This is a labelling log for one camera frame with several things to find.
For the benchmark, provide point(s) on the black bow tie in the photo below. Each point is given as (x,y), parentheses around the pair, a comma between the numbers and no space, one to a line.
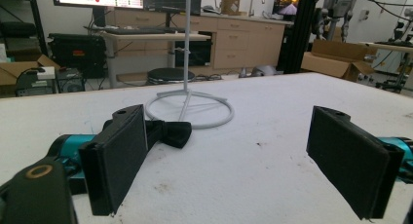
(175,133)

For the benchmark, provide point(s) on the beige office desk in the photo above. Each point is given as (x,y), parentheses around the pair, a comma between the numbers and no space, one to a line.
(156,36)

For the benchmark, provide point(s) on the black equipment case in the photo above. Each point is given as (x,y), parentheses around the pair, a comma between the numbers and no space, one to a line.
(76,55)

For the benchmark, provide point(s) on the dark monitor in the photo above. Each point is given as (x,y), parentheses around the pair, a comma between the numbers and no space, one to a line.
(172,1)

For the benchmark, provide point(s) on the wooden drawer cabinet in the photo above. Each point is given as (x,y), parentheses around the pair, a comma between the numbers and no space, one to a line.
(240,42)

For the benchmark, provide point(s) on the white power adapter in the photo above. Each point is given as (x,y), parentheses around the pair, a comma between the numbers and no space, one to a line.
(46,73)

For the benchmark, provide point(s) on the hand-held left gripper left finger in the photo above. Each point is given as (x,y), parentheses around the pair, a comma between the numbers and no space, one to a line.
(113,159)

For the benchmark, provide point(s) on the black metal frame post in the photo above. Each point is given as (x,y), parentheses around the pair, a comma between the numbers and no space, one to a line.
(300,32)

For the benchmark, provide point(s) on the black keyboard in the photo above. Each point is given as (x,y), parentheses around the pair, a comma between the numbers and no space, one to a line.
(136,31)

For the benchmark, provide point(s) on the open cardboard box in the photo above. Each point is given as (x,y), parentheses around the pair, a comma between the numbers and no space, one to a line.
(13,71)
(334,60)

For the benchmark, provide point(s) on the beige side table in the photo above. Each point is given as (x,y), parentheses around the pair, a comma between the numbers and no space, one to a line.
(389,48)

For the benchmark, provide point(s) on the black shelf post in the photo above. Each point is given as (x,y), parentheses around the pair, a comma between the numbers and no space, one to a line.
(37,19)

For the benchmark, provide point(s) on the small colourful screen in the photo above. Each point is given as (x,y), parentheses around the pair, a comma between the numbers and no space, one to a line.
(286,4)

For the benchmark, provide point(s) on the black round stool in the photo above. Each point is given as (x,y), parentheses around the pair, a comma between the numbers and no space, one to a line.
(170,74)

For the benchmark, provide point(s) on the black computer box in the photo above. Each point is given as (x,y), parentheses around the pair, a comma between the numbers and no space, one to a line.
(69,81)

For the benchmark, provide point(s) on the metal faucet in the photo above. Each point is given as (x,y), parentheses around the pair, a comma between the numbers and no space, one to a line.
(252,5)

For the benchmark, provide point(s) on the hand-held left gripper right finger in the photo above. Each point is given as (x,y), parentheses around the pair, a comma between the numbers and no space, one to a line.
(350,159)

